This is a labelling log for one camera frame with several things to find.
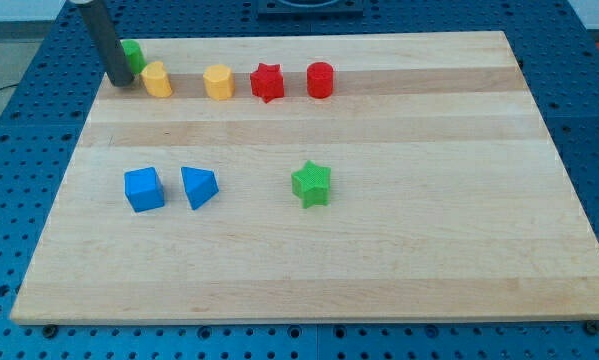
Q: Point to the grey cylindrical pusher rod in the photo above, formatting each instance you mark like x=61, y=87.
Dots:
x=101, y=29

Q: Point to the blue triangle block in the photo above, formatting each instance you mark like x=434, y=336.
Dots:
x=200, y=185

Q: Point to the red star block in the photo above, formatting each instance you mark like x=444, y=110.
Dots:
x=267, y=82

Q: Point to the green star block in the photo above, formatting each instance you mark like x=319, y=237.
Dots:
x=311, y=184

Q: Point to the green cylinder block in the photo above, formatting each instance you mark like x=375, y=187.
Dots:
x=134, y=55

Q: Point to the yellow heart block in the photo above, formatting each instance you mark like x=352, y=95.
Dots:
x=156, y=80

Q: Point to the yellow hexagon block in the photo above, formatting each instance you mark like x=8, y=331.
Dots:
x=219, y=82

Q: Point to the blue cube block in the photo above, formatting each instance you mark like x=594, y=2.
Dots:
x=143, y=189

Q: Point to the red cylinder block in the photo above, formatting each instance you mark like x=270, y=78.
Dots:
x=320, y=80

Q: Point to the wooden board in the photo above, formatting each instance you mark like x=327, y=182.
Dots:
x=448, y=201

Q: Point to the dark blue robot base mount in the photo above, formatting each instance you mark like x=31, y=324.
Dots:
x=274, y=9

